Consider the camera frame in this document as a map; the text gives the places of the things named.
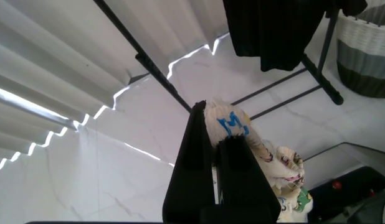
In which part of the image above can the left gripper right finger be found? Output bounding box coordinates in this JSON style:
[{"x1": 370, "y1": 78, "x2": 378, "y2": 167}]
[{"x1": 216, "y1": 135, "x2": 282, "y2": 223}]

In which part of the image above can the white laundry basket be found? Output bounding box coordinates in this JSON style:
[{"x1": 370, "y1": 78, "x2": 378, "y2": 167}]
[{"x1": 335, "y1": 0, "x2": 385, "y2": 99}]

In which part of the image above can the black clothes rack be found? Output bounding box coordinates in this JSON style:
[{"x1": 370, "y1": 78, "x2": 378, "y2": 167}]
[{"x1": 92, "y1": 0, "x2": 345, "y2": 121}]

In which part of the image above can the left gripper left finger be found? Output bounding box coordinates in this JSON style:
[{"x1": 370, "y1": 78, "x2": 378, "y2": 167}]
[{"x1": 162, "y1": 100, "x2": 219, "y2": 223}]

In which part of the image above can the cream printed garment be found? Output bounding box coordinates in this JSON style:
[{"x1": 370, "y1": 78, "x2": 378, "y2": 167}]
[{"x1": 204, "y1": 98, "x2": 315, "y2": 223}]

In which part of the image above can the white curtain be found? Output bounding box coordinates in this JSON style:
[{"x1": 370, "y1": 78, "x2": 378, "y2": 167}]
[{"x1": 0, "y1": 0, "x2": 231, "y2": 170}]

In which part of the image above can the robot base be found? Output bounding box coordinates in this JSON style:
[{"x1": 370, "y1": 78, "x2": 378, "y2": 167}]
[{"x1": 303, "y1": 142, "x2": 385, "y2": 224}]

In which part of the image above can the black garment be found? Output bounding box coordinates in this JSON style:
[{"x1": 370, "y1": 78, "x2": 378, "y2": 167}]
[{"x1": 222, "y1": 0, "x2": 368, "y2": 72}]

